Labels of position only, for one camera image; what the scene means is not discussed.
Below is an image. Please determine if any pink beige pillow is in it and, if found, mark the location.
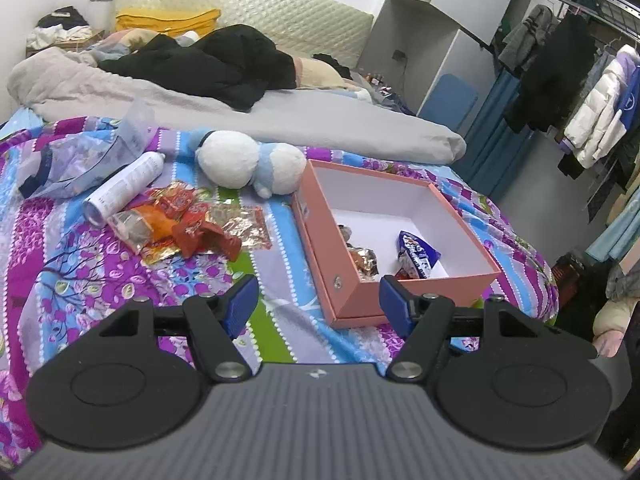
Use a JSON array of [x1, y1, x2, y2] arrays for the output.
[[292, 57, 346, 88]]

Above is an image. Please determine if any cardboard bedside box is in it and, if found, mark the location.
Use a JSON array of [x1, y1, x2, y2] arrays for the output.
[[25, 30, 107, 58]]

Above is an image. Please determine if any teal hanging garment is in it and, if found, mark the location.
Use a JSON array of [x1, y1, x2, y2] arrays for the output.
[[585, 190, 640, 263]]

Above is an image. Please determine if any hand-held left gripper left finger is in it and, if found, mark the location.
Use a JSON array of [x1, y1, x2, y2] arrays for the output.
[[97, 275, 260, 383]]

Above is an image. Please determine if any blue snack packet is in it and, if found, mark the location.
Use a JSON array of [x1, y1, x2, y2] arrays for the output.
[[397, 230, 442, 279]]

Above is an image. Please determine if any black hanging coat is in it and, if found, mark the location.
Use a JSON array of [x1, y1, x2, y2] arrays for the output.
[[504, 12, 598, 133]]

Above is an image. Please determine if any metal clothes rack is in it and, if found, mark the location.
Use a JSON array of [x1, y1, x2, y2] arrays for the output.
[[530, 0, 640, 61]]

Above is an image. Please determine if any gold foil snack packet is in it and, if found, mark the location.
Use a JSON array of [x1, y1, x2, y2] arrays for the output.
[[205, 204, 273, 251]]

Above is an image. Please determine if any white puffer jacket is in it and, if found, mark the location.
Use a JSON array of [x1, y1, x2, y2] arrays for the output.
[[564, 44, 640, 168]]

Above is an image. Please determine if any yellow blanket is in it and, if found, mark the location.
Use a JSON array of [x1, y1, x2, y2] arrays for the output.
[[115, 7, 222, 36]]

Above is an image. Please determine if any black jacket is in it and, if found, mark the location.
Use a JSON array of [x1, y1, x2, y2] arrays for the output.
[[97, 24, 298, 112]]

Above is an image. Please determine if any clear plastic bag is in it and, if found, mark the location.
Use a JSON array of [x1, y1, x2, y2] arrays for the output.
[[19, 100, 158, 200]]

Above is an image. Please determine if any dark cloth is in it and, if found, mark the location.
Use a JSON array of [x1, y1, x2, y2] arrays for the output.
[[312, 52, 353, 81]]

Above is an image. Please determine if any white spray can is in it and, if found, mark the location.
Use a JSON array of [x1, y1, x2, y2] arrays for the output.
[[82, 151, 165, 225]]

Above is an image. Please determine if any purple floral bedsheet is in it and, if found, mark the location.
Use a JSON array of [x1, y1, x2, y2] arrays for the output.
[[0, 107, 560, 456]]

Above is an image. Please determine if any white blue plush toy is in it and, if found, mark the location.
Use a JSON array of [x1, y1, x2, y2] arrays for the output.
[[189, 130, 307, 198]]

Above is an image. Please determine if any pile of clothes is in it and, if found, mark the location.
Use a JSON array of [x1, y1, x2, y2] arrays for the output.
[[26, 6, 92, 50]]

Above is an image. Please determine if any red snack packet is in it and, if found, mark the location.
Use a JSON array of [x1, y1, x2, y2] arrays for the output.
[[171, 205, 242, 261]]

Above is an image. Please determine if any yellow orange snack packet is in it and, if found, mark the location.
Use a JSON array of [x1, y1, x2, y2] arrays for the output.
[[139, 237, 183, 267]]

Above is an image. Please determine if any cream quilted headboard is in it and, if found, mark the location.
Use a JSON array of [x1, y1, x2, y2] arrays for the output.
[[114, 0, 375, 68]]

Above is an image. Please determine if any clear brownish snack packet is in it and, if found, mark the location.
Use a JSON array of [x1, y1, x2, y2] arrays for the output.
[[107, 209, 153, 255]]

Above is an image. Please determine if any blue padded board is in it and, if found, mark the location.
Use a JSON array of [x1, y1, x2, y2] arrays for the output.
[[417, 74, 479, 133]]

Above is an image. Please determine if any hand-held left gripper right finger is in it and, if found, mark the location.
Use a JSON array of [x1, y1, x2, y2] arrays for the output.
[[379, 275, 561, 383]]

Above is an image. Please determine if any grey duvet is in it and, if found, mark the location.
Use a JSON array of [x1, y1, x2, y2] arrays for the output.
[[6, 46, 467, 165]]

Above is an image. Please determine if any grey striped hanging garment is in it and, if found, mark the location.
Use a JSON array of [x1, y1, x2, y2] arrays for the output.
[[498, 4, 556, 68]]

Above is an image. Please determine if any blue curtain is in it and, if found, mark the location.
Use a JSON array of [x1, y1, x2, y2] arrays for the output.
[[452, 70, 536, 206]]

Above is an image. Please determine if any pink cloth bundle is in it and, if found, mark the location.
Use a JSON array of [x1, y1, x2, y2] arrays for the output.
[[592, 297, 638, 358]]

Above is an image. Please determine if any red patterned box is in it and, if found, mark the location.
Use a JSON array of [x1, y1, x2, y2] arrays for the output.
[[552, 252, 586, 306]]

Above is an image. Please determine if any pink cardboard box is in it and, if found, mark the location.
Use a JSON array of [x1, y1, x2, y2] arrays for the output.
[[291, 159, 502, 330]]

